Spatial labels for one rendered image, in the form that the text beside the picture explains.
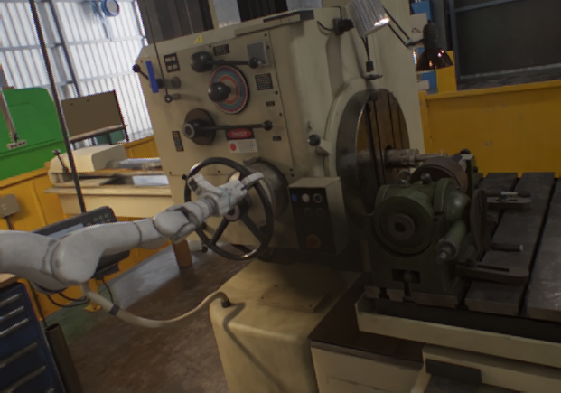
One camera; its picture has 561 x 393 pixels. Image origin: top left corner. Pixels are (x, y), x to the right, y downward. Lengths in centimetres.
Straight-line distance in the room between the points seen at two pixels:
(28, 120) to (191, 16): 313
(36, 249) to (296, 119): 95
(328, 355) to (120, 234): 121
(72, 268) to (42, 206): 317
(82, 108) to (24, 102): 455
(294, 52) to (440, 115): 251
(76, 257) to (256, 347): 143
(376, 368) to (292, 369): 43
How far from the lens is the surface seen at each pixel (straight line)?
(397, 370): 196
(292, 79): 161
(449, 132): 399
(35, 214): 413
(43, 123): 562
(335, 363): 208
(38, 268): 98
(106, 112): 1038
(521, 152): 394
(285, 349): 220
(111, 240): 108
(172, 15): 284
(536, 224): 196
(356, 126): 172
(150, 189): 268
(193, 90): 189
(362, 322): 163
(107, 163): 304
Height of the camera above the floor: 176
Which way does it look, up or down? 15 degrees down
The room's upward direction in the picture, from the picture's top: 11 degrees counter-clockwise
